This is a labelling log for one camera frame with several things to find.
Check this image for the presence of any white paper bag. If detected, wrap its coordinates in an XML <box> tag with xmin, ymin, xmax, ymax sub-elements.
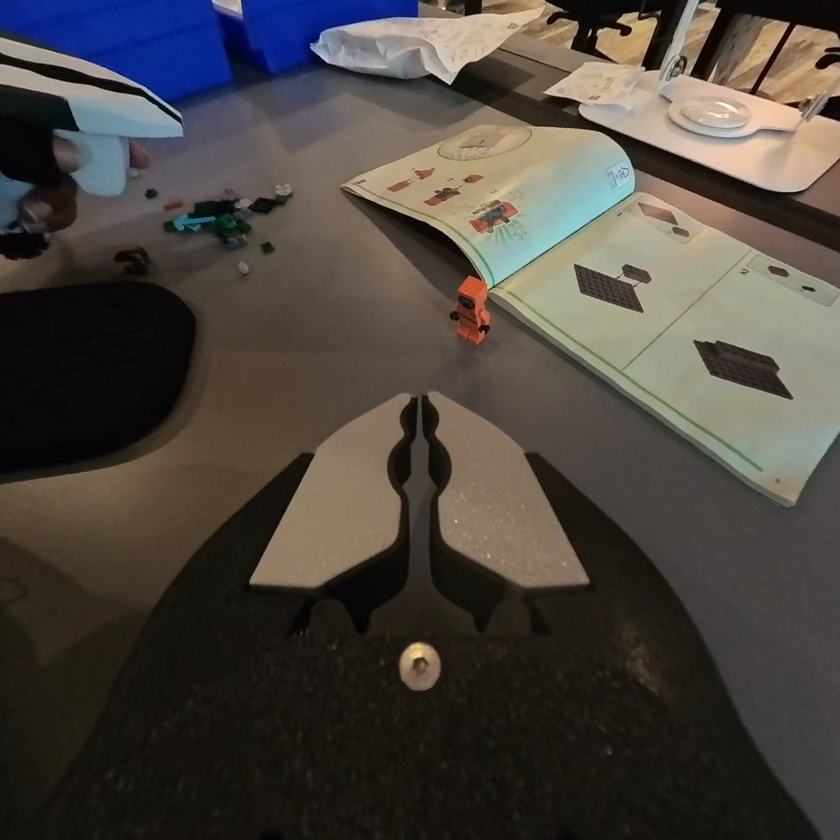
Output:
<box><xmin>311</xmin><ymin>7</ymin><xmax>547</xmax><ymax>85</ymax></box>

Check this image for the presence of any pile of toy bricks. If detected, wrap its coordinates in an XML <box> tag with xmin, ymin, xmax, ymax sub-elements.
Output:
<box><xmin>112</xmin><ymin>182</ymin><xmax>296</xmax><ymax>279</ymax></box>

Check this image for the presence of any white paper leaflet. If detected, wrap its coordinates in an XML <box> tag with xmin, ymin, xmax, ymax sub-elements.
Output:
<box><xmin>545</xmin><ymin>59</ymin><xmax>647</xmax><ymax>106</ymax></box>

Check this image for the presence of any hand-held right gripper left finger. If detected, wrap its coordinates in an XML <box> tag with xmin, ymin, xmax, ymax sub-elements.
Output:
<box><xmin>250</xmin><ymin>392</ymin><xmax>421</xmax><ymax>594</ymax></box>

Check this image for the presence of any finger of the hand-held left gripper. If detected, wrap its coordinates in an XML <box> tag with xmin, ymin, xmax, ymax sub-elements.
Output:
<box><xmin>0</xmin><ymin>73</ymin><xmax>185</xmax><ymax>140</ymax></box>
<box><xmin>0</xmin><ymin>36</ymin><xmax>148</xmax><ymax>101</ymax></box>

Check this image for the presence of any white instruction booklet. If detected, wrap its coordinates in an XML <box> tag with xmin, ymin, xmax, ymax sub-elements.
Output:
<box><xmin>342</xmin><ymin>125</ymin><xmax>840</xmax><ymax>508</ymax></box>

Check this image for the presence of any orange toy brick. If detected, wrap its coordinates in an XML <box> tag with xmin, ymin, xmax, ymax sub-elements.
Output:
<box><xmin>451</xmin><ymin>306</ymin><xmax>493</xmax><ymax>346</ymax></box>

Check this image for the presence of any black office chair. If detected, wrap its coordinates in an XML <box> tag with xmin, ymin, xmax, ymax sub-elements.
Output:
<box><xmin>545</xmin><ymin>0</ymin><xmax>664</xmax><ymax>56</ymax></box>

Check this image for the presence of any person's left hand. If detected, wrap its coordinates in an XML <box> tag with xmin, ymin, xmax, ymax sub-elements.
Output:
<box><xmin>16</xmin><ymin>138</ymin><xmax>152</xmax><ymax>237</ymax></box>

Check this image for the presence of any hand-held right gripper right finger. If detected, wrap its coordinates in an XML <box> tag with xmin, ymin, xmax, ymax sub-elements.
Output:
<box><xmin>420</xmin><ymin>392</ymin><xmax>589</xmax><ymax>594</ymax></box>

